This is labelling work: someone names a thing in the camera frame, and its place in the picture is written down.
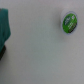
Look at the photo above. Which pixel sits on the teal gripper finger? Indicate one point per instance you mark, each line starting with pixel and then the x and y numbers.
pixel 5 32

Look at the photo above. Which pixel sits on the green-lidded white k-cup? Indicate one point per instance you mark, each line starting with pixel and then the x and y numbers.
pixel 69 22

